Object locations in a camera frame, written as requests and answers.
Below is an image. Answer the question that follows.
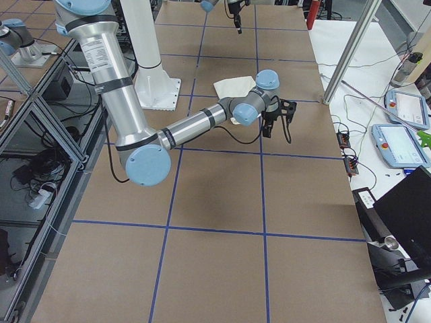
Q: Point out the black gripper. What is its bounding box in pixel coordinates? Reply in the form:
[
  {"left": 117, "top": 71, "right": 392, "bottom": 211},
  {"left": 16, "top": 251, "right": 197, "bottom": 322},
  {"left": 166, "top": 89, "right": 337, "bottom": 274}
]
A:
[
  {"left": 261, "top": 108, "right": 281, "bottom": 137},
  {"left": 226, "top": 2, "right": 242, "bottom": 34}
]

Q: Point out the cream long-sleeve cat shirt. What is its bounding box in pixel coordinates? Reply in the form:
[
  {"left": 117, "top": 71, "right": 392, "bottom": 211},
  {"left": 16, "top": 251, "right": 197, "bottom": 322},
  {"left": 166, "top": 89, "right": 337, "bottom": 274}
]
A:
[{"left": 213, "top": 76, "right": 259, "bottom": 127}]

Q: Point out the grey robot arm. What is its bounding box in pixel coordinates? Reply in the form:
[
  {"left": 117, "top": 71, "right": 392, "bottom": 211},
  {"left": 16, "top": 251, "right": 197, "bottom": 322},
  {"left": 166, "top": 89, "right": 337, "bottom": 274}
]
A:
[
  {"left": 199, "top": 0, "right": 249, "bottom": 34},
  {"left": 55, "top": 1, "right": 279, "bottom": 186}
]

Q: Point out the red fire extinguisher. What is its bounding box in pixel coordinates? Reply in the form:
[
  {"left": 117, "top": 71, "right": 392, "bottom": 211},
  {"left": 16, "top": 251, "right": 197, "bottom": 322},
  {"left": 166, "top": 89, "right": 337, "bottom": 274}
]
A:
[{"left": 306, "top": 0, "right": 321, "bottom": 30}]

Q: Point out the near teach pendant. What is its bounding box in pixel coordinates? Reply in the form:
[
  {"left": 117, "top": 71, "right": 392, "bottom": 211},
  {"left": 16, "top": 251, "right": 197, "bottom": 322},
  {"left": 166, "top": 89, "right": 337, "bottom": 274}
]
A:
[{"left": 372, "top": 124, "right": 430, "bottom": 168}]

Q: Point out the teach pendant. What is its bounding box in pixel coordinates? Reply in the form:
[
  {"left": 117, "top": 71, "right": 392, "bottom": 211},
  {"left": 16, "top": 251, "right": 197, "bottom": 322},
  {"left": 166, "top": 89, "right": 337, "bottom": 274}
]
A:
[
  {"left": 372, "top": 124, "right": 430, "bottom": 168},
  {"left": 385, "top": 89, "right": 430, "bottom": 131}
]

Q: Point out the far teach pendant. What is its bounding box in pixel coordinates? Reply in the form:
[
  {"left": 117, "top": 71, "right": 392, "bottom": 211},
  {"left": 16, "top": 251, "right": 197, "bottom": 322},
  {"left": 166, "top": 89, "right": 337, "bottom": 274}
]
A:
[{"left": 385, "top": 89, "right": 430, "bottom": 131}]

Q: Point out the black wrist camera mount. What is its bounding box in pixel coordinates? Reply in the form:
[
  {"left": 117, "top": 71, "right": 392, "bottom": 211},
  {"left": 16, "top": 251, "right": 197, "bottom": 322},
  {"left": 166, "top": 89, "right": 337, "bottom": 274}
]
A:
[{"left": 279, "top": 99, "right": 297, "bottom": 124}]

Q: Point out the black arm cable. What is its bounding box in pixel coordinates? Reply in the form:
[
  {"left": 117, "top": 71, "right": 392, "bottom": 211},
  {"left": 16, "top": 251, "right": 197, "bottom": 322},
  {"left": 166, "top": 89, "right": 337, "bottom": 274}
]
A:
[{"left": 215, "top": 97, "right": 293, "bottom": 145}]

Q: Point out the aluminium frame post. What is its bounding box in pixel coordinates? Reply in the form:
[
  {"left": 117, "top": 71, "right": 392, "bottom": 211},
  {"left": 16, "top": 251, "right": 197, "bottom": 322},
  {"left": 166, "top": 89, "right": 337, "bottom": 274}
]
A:
[{"left": 322, "top": 0, "right": 382, "bottom": 105}]

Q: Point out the aluminium frame rail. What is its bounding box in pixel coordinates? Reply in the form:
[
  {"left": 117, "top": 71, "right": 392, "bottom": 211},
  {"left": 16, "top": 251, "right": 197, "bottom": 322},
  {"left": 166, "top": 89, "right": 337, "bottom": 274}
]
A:
[{"left": 0, "top": 36, "right": 122, "bottom": 323}]

